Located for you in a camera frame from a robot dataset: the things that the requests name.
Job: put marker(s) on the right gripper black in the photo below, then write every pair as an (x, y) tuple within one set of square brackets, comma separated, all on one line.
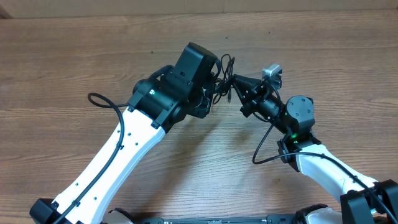
[(254, 92)]

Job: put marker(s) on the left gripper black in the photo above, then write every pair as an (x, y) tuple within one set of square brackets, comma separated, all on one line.
[(202, 111)]

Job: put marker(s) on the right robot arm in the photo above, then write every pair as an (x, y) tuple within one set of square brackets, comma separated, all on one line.
[(362, 198)]

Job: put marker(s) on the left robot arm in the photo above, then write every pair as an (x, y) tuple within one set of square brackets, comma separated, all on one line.
[(157, 103)]

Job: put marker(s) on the cardboard backdrop panel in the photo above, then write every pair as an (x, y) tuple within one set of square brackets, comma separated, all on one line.
[(27, 9)]

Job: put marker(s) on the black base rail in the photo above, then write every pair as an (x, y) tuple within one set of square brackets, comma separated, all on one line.
[(269, 219)]

